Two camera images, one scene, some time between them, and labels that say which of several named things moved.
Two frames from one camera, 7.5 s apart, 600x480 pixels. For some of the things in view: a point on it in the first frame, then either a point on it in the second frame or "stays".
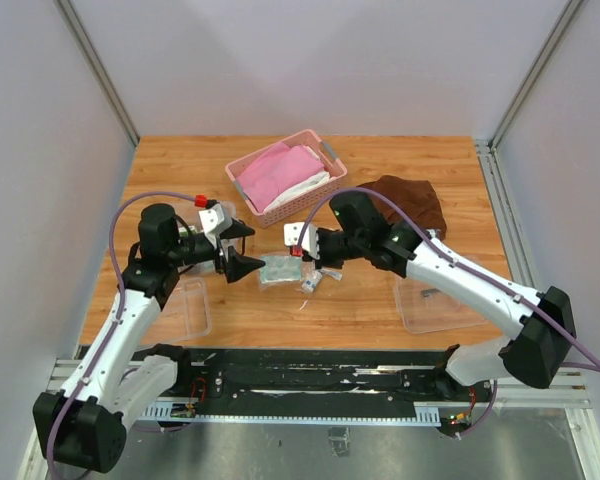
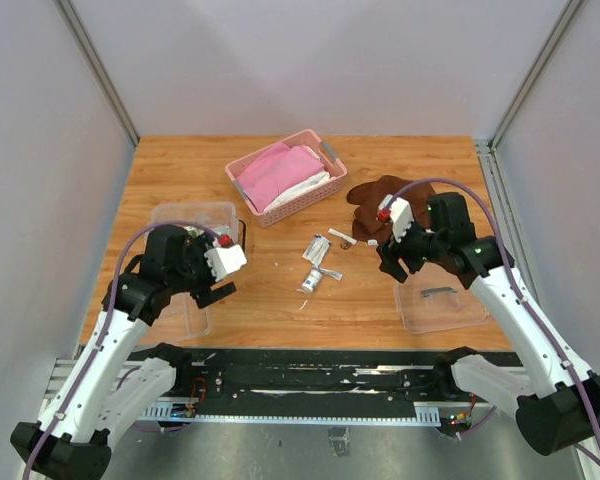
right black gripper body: (335, 246) → (415, 248)
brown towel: (417, 197) stays
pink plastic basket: (286, 176) stays
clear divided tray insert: (185, 314) stays
